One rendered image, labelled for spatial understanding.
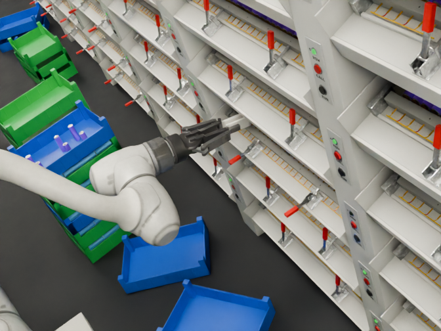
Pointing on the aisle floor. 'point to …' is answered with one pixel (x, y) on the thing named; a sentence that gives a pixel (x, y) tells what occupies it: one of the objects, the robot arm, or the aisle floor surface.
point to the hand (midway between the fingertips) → (235, 123)
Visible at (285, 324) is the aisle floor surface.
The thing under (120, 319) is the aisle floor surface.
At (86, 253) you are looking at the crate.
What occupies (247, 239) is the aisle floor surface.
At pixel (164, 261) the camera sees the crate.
